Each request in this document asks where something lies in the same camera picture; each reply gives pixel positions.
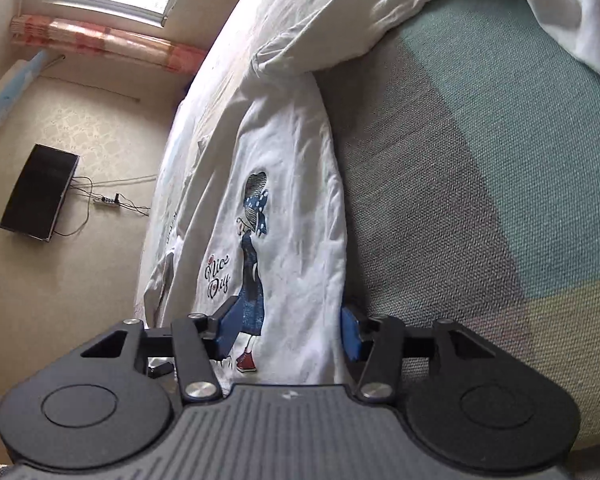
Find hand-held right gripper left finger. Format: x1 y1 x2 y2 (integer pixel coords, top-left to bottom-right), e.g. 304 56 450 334
80 296 241 403

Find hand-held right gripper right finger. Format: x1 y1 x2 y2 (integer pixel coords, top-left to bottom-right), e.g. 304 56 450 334
340 302 496 403

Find white printed long-sleeve shirt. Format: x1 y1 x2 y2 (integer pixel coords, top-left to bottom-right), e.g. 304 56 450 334
142 0 600 393

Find pink checked curtain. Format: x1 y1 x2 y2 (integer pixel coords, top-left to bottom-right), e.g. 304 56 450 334
10 15 208 77

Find white power strip with cables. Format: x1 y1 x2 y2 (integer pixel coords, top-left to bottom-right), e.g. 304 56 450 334
54 175 153 239

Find black wall television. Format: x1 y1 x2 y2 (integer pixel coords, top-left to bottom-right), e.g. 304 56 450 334
0 143 80 244

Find white wall air conditioner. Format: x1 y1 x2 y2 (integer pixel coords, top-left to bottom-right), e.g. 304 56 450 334
0 50 52 132

